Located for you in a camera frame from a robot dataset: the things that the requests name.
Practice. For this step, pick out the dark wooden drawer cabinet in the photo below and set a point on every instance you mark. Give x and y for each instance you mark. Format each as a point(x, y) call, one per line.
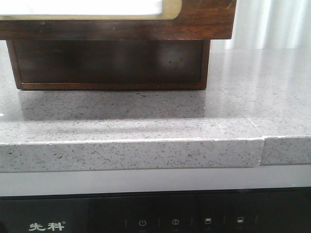
point(193, 85)

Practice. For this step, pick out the wooden drawer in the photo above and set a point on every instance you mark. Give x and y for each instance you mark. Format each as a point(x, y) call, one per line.
point(127, 61)
point(198, 19)

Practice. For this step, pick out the black appliance control panel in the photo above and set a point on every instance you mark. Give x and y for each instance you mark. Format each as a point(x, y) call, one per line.
point(272, 210)

